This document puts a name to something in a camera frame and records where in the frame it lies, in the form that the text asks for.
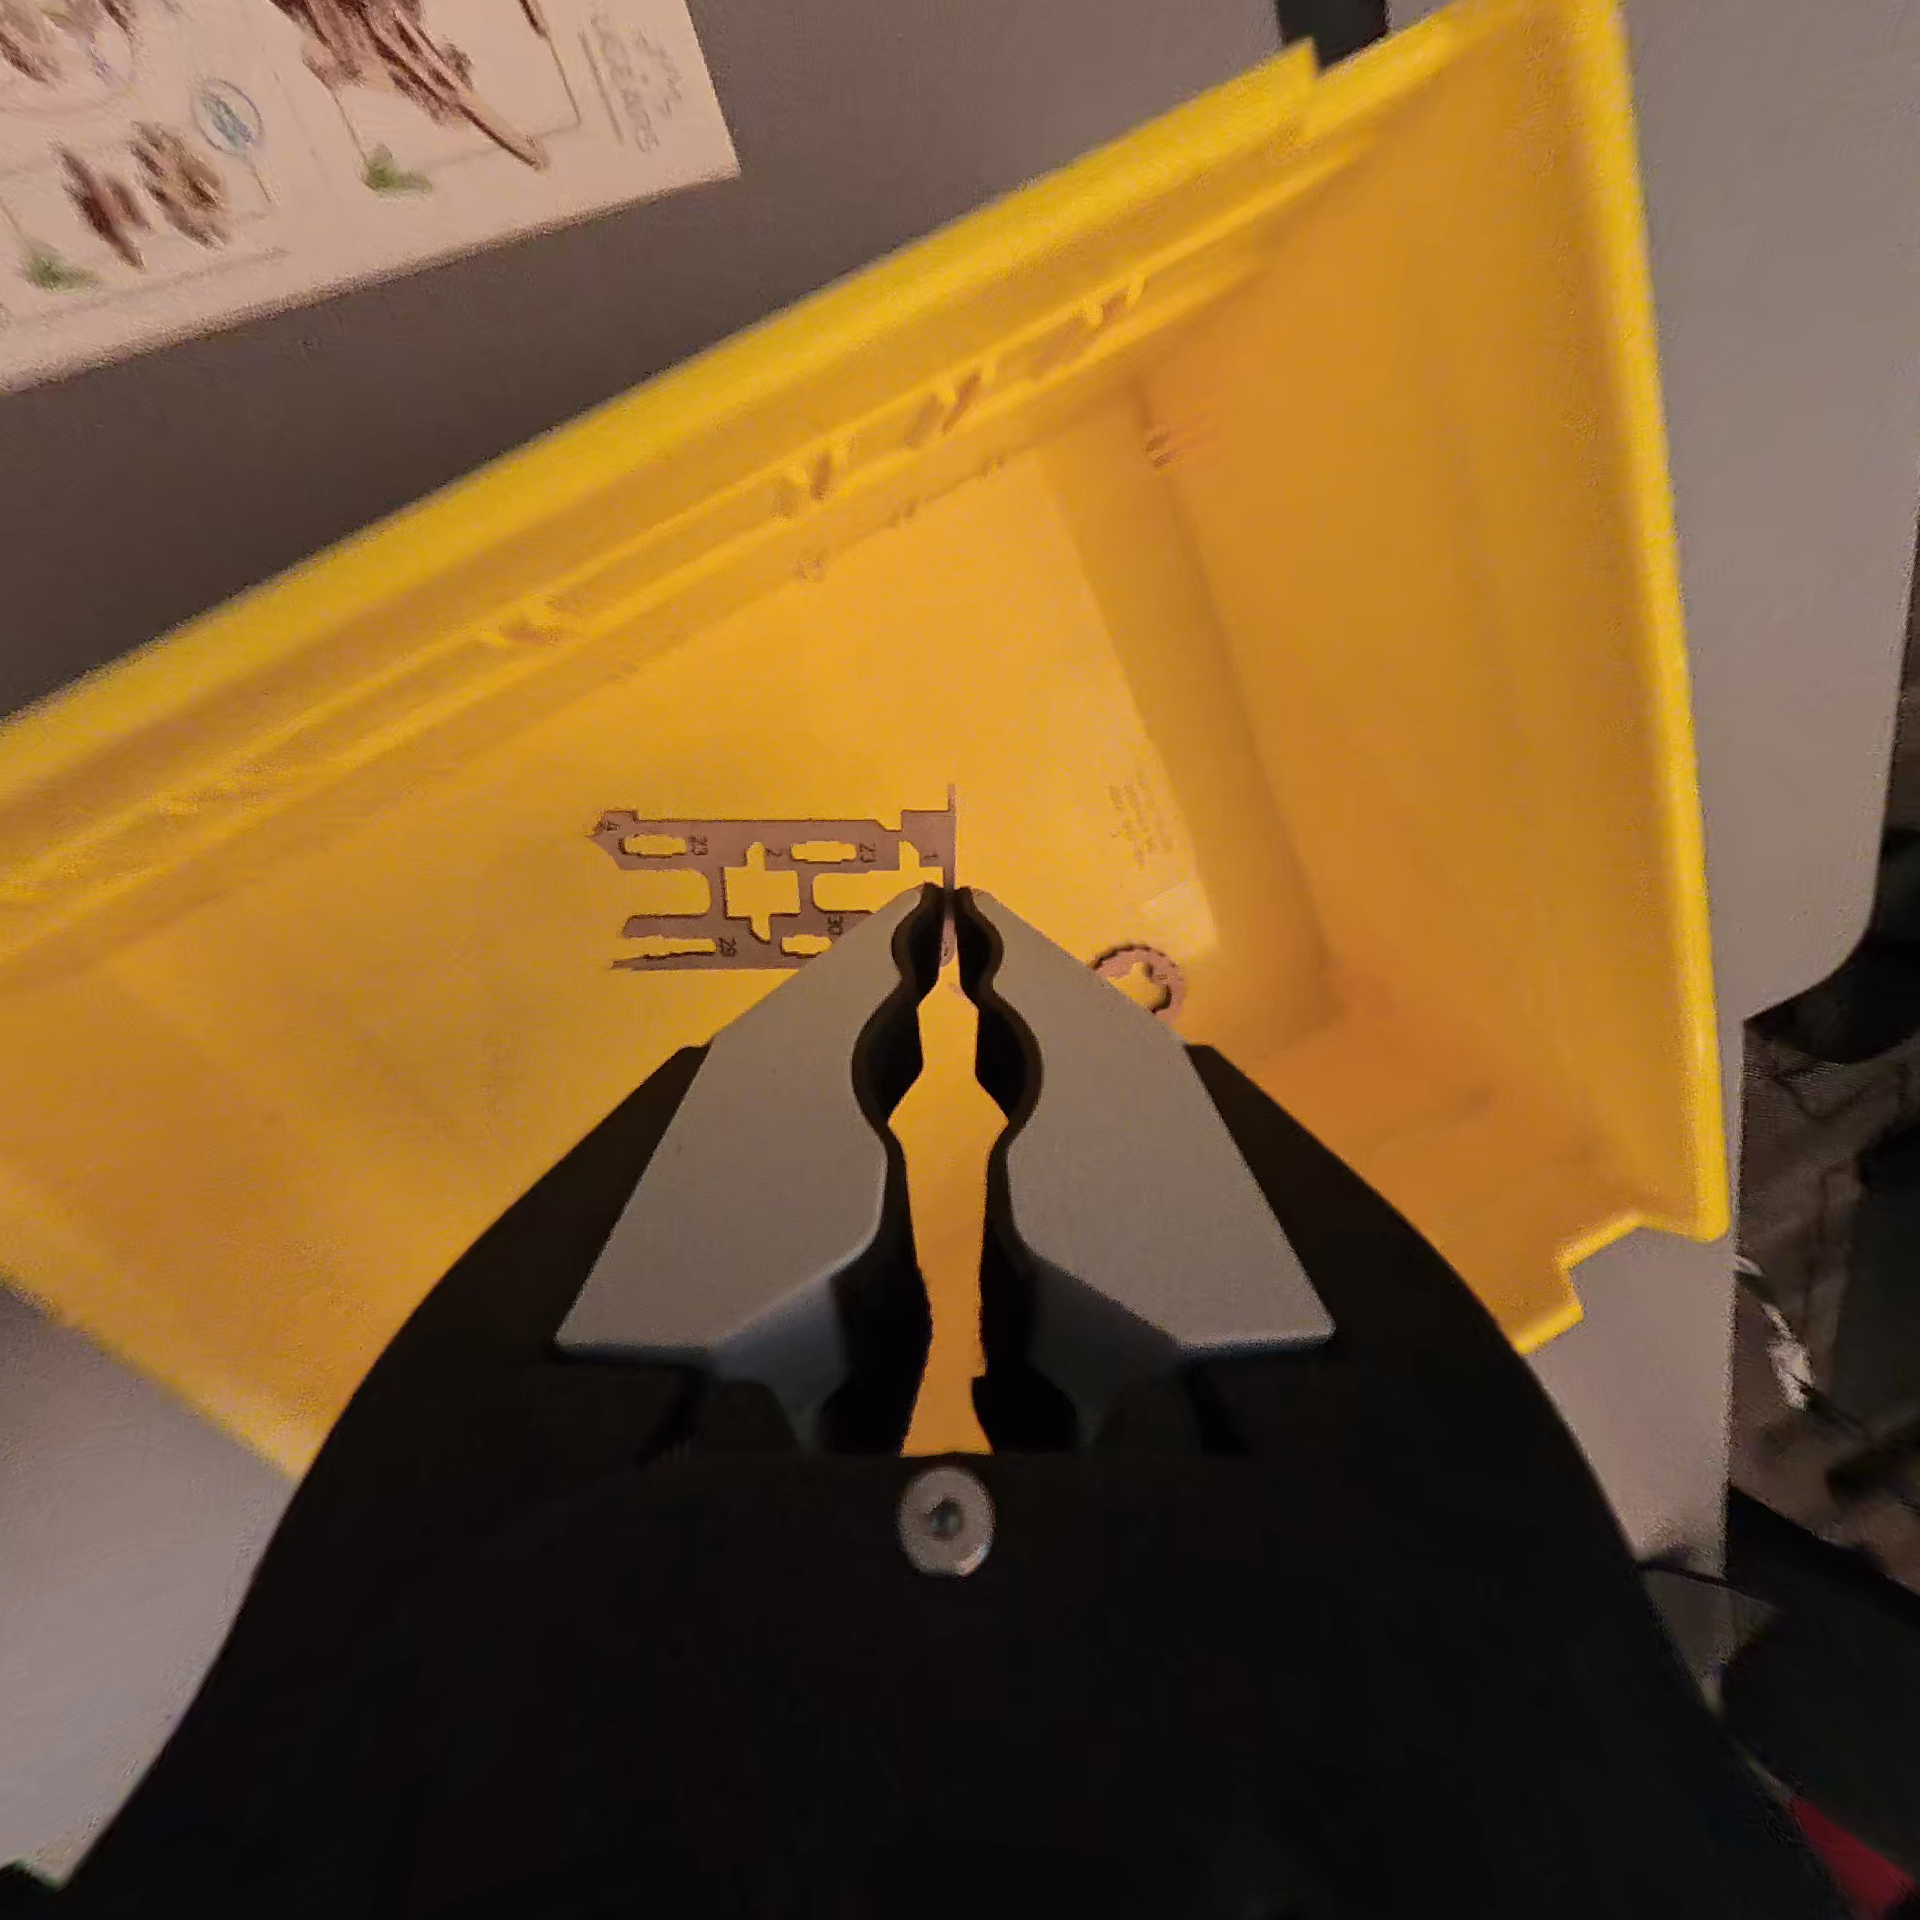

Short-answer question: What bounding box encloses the illustrated instruction booklet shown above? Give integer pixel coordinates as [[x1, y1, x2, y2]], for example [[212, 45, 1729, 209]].
[[0, 0, 740, 396]]

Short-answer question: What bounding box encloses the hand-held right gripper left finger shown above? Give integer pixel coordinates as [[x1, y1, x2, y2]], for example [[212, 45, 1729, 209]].
[[555, 884, 947, 1454]]

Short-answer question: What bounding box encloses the wooden sheet offcut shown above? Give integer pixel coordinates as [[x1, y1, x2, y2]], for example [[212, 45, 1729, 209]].
[[595, 785, 962, 976]]

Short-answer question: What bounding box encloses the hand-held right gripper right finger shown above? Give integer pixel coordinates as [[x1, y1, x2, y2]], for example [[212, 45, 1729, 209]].
[[956, 884, 1340, 1454]]

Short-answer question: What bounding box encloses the yellow plastic bin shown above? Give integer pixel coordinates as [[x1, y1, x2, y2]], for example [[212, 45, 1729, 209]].
[[0, 0, 1731, 1480]]

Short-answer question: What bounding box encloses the wooden ring part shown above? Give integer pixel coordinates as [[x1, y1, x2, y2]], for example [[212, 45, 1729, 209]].
[[1092, 939, 1192, 1040]]

